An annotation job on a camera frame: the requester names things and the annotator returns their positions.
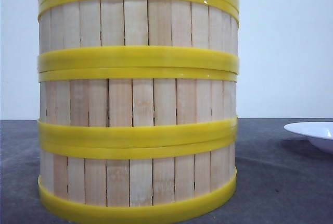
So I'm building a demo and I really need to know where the front bamboo steamer basket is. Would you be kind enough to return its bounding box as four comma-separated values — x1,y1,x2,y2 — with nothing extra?
39,143,237,223

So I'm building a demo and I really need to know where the white plate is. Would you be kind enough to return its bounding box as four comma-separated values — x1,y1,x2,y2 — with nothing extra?
284,121,332,154

